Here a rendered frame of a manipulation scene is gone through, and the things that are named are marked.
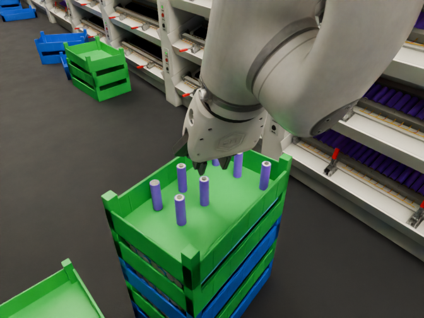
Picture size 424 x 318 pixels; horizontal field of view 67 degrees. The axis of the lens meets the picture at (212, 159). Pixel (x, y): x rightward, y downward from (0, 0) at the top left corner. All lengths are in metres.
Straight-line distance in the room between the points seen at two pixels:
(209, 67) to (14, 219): 0.99
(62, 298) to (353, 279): 0.76
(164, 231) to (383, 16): 0.47
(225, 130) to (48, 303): 0.71
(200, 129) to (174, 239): 0.26
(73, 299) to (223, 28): 0.79
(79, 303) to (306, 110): 0.79
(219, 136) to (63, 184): 0.95
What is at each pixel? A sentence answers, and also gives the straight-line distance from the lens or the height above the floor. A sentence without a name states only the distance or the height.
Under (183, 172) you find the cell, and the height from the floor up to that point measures 0.38.
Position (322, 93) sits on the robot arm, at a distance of 0.23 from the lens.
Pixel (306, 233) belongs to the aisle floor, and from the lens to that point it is 1.04.
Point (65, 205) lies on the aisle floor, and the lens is 1.19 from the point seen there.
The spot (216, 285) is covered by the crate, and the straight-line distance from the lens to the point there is 0.59.
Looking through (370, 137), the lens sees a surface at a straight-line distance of 0.94.
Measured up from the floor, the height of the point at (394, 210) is 0.12.
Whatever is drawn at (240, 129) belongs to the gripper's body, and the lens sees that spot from 0.39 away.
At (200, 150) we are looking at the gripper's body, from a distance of 0.41.
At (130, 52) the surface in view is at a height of 0.13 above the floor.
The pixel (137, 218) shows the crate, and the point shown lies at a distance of 0.62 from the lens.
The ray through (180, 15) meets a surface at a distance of 1.55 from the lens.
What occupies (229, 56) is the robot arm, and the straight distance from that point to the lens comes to 0.29.
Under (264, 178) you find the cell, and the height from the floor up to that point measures 0.36.
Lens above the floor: 0.77
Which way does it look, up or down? 37 degrees down
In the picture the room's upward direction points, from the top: straight up
